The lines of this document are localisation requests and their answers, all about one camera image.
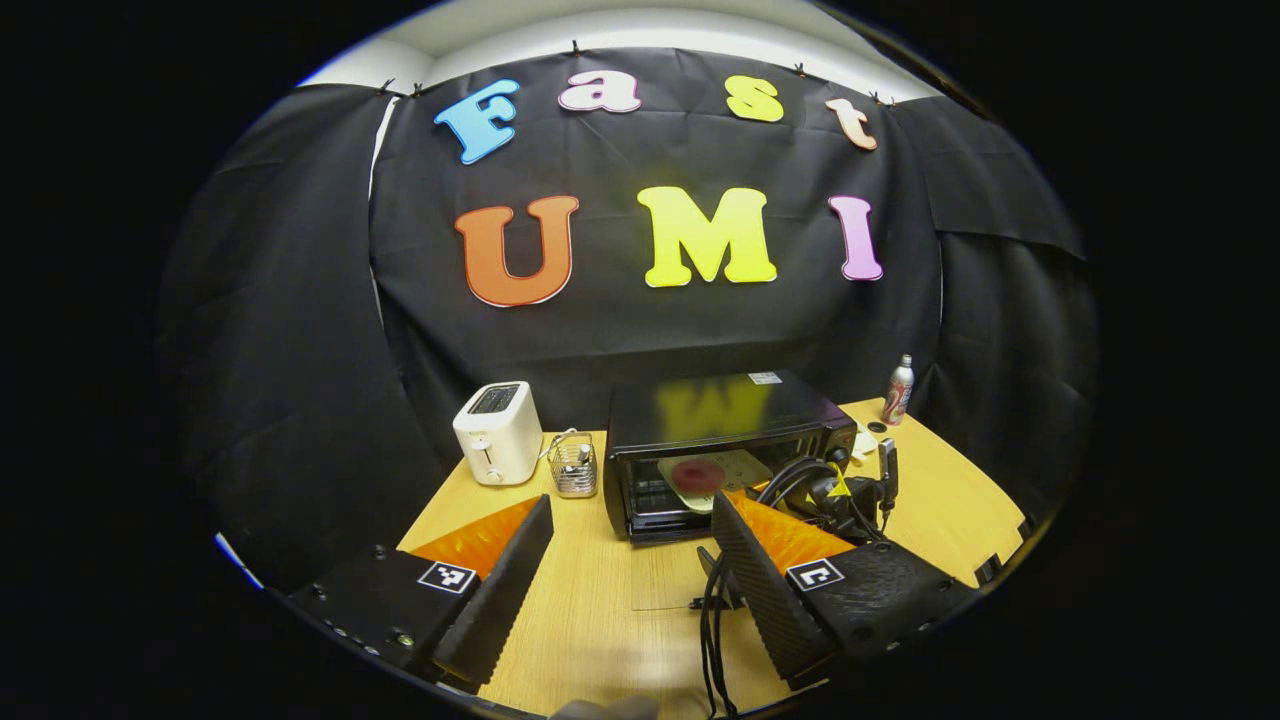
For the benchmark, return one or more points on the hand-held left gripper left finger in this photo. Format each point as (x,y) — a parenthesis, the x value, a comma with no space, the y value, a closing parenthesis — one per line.
(500,600)

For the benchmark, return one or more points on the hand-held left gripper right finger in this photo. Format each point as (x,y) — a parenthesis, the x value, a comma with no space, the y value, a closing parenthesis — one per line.
(765,600)

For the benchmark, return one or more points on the pink round food piece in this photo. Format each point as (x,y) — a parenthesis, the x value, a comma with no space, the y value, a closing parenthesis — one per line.
(697,476)

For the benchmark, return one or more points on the black electric oven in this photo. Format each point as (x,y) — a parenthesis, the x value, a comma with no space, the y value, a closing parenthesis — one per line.
(700,410)

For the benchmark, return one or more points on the small white object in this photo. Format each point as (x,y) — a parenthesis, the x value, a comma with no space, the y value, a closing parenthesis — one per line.
(862,442)

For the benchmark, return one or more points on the silver and red drink bottle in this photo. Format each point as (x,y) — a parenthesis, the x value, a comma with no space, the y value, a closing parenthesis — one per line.
(898,392)

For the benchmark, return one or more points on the white toaster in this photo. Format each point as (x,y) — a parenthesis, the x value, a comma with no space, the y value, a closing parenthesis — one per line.
(497,435)

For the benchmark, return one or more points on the black backdrop cloth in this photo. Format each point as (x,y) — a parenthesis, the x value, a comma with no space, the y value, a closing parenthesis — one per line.
(640,340)

